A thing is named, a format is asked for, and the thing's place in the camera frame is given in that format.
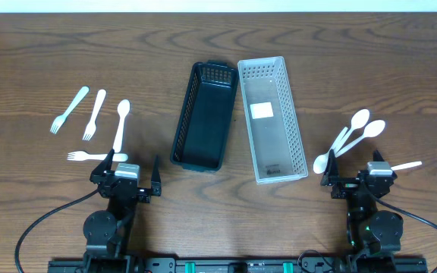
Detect white spoon bowl down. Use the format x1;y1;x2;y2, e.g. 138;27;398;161
313;127;348;174

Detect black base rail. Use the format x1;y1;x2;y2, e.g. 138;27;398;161
47;256;428;273

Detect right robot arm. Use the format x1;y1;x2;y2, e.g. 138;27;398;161
320;150;404;272

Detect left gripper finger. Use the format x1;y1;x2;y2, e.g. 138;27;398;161
151;156;162;196
90;149;115;183

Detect black plastic basket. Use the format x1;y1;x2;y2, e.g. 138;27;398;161
170;61;238;172

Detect clear plastic basket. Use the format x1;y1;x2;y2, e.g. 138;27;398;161
237;56;308;184

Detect pale green plastic fork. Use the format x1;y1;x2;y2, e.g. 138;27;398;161
50;86;90;134

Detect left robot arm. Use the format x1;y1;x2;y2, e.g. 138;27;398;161
83;150;162;260

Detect white plastic spoon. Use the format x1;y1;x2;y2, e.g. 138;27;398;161
113;99;130;152

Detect right black cable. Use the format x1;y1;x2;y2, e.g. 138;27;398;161
369;189;437;273

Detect white plastic utensil handle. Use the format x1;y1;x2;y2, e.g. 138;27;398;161
391;161;423;171

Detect white horizontal plastic fork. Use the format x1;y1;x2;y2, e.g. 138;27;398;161
67;151;128;162

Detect left black cable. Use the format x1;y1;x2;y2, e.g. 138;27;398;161
14;189;100;273

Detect black cable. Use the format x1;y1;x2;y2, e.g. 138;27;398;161
369;189;437;273
14;189;100;273

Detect white label sticker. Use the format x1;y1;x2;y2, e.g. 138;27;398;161
250;102;274;119

